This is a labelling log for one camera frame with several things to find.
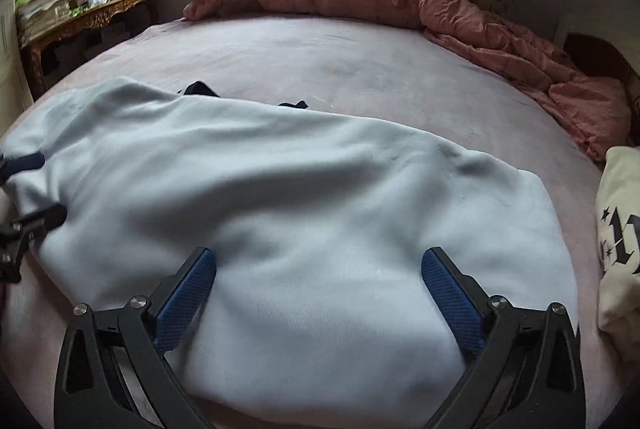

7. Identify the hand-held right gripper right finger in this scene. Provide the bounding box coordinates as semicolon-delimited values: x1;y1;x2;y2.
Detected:
421;246;587;429

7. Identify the white and navy jacket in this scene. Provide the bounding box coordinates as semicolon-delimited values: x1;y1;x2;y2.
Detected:
0;76;581;415

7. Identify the stack of papers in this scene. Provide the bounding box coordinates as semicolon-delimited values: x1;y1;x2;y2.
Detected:
15;0;71;35

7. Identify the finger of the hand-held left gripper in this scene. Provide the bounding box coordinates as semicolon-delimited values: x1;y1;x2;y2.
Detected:
0;153;45;182
0;203;68;285

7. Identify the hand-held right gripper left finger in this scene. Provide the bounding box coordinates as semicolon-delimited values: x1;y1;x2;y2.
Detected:
54;247;218;429

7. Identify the ornate wooden table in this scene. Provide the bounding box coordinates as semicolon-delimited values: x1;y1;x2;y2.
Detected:
20;0;151;97

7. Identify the cream printed garment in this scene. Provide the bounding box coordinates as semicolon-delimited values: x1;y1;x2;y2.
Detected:
595;146;640;350

